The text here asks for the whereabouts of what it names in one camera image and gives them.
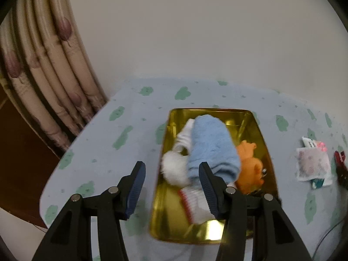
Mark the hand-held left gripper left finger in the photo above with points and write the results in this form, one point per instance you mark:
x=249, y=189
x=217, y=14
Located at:
x=134, y=193

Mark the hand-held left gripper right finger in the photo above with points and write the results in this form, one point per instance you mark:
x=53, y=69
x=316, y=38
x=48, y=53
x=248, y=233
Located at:
x=208, y=190

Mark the light blue towel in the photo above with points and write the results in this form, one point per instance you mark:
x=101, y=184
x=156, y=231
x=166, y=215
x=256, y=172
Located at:
x=209, y=141

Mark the red tin box gold interior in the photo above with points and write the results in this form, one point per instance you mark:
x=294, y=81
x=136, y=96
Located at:
x=244, y=125

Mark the black soft item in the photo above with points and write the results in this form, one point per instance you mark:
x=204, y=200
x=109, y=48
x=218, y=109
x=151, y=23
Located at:
x=343, y=172

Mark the white fluffy sock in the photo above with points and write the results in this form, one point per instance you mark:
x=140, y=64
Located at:
x=174, y=168

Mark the orange plush toy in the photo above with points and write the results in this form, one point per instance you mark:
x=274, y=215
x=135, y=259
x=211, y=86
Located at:
x=248, y=165

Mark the white floral tissue packet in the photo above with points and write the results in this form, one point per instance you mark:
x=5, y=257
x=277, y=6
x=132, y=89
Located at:
x=312, y=163

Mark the teal packet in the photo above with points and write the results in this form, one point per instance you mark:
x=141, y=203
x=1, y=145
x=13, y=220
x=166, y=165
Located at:
x=319, y=182

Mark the small white green packet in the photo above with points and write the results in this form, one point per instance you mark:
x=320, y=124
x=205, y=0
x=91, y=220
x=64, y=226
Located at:
x=310, y=142

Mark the dark brown wooden furniture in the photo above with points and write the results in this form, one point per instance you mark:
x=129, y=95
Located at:
x=21, y=168

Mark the pink ribbon hair clip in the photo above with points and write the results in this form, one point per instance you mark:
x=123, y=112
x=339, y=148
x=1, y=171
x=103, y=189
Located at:
x=322, y=146

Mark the beige floral curtain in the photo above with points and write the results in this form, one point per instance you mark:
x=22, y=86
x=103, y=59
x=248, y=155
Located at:
x=49, y=73

